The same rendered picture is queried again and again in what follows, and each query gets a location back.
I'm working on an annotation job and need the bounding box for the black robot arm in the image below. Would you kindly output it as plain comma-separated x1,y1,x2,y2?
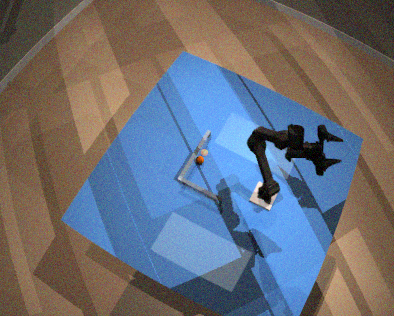
246,124,325,201

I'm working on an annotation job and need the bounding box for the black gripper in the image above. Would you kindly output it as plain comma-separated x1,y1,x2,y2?
303,125,344,176

